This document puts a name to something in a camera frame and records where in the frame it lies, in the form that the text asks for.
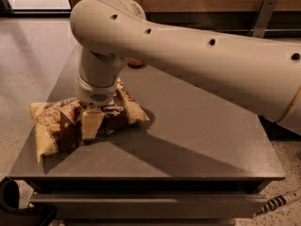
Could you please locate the striped cable on floor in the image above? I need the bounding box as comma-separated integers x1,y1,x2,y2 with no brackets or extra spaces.
252,187,301,218

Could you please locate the brown sea salt chip bag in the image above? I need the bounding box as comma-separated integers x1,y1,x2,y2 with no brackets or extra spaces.
29,79,150,163

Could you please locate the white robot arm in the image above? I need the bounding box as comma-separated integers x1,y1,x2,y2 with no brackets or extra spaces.
70,0,301,134

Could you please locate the right metal bracket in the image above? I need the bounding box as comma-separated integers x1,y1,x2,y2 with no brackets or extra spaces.
249,0,278,39

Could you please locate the red apple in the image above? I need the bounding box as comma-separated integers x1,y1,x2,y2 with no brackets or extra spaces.
128,58,145,69

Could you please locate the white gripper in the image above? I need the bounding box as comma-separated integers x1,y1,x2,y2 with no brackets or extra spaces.
75,74,117,139

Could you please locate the metal rail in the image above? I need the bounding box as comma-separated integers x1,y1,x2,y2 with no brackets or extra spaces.
221,29,301,39

